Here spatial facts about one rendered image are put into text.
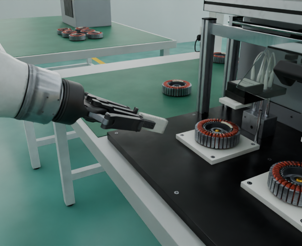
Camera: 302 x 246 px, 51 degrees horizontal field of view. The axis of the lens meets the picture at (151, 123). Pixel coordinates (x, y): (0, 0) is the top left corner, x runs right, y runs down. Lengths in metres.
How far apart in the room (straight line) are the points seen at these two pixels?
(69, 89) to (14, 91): 0.09
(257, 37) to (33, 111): 0.54
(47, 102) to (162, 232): 0.31
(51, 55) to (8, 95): 1.48
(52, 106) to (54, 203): 1.43
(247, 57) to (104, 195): 1.20
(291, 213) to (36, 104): 0.47
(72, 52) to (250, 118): 1.33
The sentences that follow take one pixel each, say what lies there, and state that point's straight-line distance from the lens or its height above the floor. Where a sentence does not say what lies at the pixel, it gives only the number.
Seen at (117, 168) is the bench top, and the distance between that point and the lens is 0.77.
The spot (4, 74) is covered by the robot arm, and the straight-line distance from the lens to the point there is 0.49.
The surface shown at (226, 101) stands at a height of 0.88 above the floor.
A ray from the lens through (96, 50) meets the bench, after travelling 2.03.
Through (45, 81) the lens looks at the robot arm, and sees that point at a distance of 0.52.
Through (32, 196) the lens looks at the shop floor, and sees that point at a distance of 2.01.
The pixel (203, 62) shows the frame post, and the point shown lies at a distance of 0.96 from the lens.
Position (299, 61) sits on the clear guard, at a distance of 0.49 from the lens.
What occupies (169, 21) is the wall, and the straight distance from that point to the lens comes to 5.99.
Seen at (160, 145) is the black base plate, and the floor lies 0.77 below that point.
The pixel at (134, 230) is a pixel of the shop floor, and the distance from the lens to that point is 1.69.
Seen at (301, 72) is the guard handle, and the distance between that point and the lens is 0.43.
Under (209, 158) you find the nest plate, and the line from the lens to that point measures 0.75.
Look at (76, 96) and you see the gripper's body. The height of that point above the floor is 0.98.
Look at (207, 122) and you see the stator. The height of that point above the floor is 0.82.
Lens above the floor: 1.16
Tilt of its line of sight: 25 degrees down
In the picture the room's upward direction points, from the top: straight up
